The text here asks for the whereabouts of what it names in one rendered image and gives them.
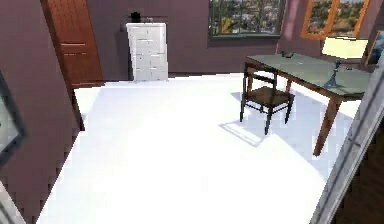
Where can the white chest of drawers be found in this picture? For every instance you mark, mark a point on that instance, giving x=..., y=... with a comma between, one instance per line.
x=149, y=51

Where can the dark wooden chair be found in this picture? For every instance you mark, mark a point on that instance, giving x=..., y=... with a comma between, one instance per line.
x=266, y=96

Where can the dark framed window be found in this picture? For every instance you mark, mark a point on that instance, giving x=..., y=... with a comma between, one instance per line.
x=246, y=17

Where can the small black table object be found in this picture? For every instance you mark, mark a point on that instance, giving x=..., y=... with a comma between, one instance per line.
x=287, y=53

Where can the green top wooden table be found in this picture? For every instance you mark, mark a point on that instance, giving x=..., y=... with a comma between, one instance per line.
x=313, y=71

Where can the brown wooden room door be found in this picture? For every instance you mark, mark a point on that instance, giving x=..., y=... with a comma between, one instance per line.
x=75, y=40

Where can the table lamp pale yellow shade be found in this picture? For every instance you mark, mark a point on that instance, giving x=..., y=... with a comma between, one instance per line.
x=343, y=50

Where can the grey framed furniture edge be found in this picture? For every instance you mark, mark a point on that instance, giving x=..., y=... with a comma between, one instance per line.
x=353, y=150

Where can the orange framed window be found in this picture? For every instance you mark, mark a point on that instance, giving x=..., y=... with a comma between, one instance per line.
x=333, y=17

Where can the dark framed wall mirror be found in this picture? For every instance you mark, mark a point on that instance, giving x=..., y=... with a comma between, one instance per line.
x=8, y=123

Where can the framed wall picture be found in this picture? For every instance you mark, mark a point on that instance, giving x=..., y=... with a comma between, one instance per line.
x=376, y=48

